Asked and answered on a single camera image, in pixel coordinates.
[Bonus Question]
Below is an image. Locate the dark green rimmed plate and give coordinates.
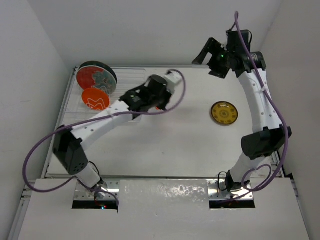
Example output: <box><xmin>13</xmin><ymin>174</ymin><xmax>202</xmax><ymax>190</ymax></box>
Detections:
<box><xmin>79</xmin><ymin>60</ymin><xmax>118</xmax><ymax>83</ymax></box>

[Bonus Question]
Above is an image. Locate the metal base plate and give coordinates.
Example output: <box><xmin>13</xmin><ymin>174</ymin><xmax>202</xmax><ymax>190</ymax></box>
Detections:
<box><xmin>207</xmin><ymin>178</ymin><xmax>254</xmax><ymax>201</ymax></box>
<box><xmin>73</xmin><ymin>180</ymin><xmax>120</xmax><ymax>201</ymax></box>

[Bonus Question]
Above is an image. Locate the orange plastic plate rear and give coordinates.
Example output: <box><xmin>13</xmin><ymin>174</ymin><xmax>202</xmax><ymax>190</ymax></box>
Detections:
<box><xmin>81</xmin><ymin>88</ymin><xmax>110</xmax><ymax>111</ymax></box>

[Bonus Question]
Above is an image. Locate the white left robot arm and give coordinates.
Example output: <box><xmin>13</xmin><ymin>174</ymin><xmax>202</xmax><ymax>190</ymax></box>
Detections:
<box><xmin>53</xmin><ymin>71</ymin><xmax>182</xmax><ymax>198</ymax></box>

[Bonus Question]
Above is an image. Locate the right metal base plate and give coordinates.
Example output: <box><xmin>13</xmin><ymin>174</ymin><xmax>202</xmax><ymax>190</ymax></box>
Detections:
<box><xmin>207</xmin><ymin>178</ymin><xmax>254</xmax><ymax>201</ymax></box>

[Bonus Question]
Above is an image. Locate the thin black cable left wrist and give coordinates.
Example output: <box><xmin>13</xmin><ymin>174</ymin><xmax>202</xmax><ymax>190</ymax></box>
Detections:
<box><xmin>88</xmin><ymin>160</ymin><xmax>105</xmax><ymax>191</ymax></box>

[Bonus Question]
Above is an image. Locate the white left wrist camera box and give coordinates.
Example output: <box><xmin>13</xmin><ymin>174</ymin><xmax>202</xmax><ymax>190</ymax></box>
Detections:
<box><xmin>163</xmin><ymin>71</ymin><xmax>183</xmax><ymax>94</ymax></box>

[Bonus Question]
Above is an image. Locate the yellow patterned small plate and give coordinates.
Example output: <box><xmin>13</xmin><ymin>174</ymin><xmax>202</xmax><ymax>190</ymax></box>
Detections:
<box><xmin>210</xmin><ymin>101</ymin><xmax>239</xmax><ymax>126</ymax></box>

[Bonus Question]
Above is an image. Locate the white wire dish rack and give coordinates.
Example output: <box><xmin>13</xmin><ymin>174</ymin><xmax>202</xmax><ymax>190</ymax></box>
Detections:
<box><xmin>61</xmin><ymin>68</ymin><xmax>147</xmax><ymax>125</ymax></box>

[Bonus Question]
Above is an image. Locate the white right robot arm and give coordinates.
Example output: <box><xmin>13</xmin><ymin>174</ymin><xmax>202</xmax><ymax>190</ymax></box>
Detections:
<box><xmin>192</xmin><ymin>30</ymin><xmax>292</xmax><ymax>192</ymax></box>

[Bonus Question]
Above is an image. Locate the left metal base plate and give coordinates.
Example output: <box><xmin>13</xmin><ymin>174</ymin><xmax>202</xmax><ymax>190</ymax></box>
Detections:
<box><xmin>73</xmin><ymin>180</ymin><xmax>120</xmax><ymax>201</ymax></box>

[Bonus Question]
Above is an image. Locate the thin black cable right base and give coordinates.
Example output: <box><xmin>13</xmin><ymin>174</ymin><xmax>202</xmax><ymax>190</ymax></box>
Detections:
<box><xmin>216</xmin><ymin>170</ymin><xmax>232</xmax><ymax>195</ymax></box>

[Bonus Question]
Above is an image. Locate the red plate with teal flower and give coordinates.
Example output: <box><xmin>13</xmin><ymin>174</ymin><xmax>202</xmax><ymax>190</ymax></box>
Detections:
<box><xmin>76</xmin><ymin>66</ymin><xmax>118</xmax><ymax>95</ymax></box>

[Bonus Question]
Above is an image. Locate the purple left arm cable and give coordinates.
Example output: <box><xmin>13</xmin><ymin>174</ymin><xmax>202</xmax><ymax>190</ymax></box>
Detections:
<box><xmin>22</xmin><ymin>69</ymin><xmax>187</xmax><ymax>208</ymax></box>

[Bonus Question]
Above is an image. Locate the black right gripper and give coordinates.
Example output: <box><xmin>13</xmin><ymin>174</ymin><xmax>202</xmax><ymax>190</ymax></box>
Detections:
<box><xmin>194</xmin><ymin>37</ymin><xmax>235</xmax><ymax>79</ymax></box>

